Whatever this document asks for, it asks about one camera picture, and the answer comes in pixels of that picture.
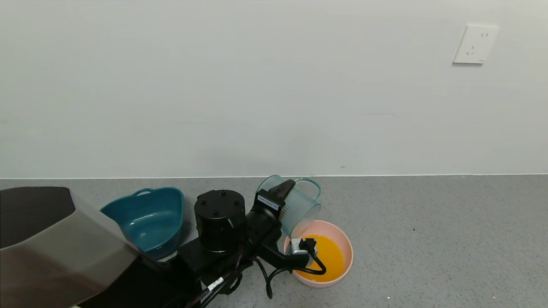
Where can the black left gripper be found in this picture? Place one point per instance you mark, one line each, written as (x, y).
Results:
(268, 200)

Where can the clear ribbed plastic cup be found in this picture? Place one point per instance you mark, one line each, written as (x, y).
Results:
(299, 207)

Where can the orange juice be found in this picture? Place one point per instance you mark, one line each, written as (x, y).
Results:
(332, 256)

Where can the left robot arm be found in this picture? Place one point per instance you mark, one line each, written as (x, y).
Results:
(64, 256)

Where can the pink bowl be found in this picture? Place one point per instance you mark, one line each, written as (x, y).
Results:
(347, 252)

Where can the teal plastic basin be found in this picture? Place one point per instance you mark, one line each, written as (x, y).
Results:
(150, 218)

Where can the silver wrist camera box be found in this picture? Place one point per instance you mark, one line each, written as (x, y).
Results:
(296, 247)

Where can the white wall socket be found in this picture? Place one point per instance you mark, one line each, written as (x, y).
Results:
(475, 44)

